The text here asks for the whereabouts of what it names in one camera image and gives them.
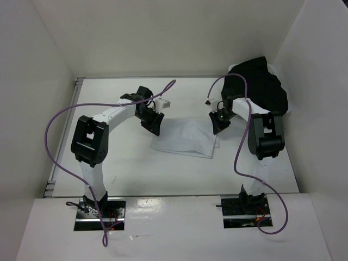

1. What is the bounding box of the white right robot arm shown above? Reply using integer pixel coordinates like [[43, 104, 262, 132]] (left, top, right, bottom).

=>
[[206, 95, 285, 196]]

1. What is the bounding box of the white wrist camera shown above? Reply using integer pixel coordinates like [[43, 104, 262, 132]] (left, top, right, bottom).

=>
[[154, 98, 171, 114], [205, 98, 222, 113]]

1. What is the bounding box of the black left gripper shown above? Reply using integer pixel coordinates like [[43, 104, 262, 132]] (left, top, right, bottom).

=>
[[135, 107, 164, 136]]

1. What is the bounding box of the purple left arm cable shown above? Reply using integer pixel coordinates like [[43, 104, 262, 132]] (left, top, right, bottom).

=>
[[43, 79, 177, 247]]

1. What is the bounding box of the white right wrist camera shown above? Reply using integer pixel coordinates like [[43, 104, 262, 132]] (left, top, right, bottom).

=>
[[205, 98, 222, 113]]

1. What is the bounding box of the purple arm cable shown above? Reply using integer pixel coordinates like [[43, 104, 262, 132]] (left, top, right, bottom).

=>
[[206, 73, 289, 234], [43, 79, 177, 247]]

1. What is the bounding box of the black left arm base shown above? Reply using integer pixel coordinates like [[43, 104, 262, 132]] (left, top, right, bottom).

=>
[[65, 194, 127, 232]]

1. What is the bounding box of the black skirt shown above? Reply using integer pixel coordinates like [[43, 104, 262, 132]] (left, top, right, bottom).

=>
[[221, 56, 289, 115]]

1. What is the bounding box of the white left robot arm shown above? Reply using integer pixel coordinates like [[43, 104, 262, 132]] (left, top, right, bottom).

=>
[[71, 86, 170, 218]]

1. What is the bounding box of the white skirt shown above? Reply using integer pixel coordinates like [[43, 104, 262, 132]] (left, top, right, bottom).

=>
[[151, 119, 220, 159]]

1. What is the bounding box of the white laundry basket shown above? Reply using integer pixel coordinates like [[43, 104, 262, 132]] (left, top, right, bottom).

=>
[[228, 63, 294, 117]]

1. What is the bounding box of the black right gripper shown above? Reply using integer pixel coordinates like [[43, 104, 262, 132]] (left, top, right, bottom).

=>
[[209, 108, 237, 135]]

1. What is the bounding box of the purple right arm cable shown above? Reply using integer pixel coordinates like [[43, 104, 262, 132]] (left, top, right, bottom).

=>
[[206, 73, 289, 234]]

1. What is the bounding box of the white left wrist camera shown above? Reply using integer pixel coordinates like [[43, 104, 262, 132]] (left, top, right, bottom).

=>
[[154, 98, 171, 114]]

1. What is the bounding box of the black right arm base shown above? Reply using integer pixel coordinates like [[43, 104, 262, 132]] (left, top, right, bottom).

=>
[[216, 192, 273, 229]]

